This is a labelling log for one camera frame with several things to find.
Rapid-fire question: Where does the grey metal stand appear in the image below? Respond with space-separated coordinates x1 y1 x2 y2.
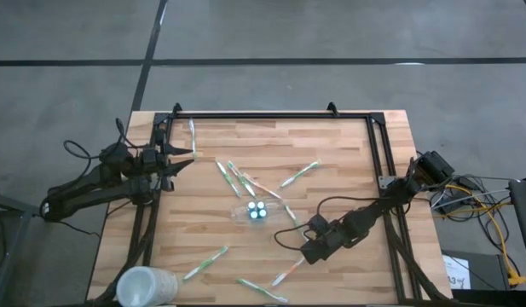
0 186 59 307

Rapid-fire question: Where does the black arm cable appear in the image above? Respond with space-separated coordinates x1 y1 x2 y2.
61 117 138 172
273 195 390 252

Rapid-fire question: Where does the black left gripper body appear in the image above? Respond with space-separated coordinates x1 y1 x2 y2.
137 143 168 177

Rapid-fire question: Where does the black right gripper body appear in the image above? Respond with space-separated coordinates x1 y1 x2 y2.
324 223 357 253

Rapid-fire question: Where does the white paper sheet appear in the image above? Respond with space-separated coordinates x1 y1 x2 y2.
442 254 472 291

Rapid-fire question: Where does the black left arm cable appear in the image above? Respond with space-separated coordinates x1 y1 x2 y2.
61 117 138 172

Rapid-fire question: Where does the black aluminium table frame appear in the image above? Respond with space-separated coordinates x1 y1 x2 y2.
85 109 458 307

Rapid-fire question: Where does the yellow cable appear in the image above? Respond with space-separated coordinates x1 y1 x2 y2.
426 182 526 287

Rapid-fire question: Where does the clear acrylic organizer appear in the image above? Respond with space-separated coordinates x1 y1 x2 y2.
230 197 286 226

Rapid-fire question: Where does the black floor case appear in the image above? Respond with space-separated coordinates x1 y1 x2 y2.
440 249 513 292

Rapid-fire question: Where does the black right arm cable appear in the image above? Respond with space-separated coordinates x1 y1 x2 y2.
273 195 390 252

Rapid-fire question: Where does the black power adapter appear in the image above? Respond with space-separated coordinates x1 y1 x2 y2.
435 198 462 214

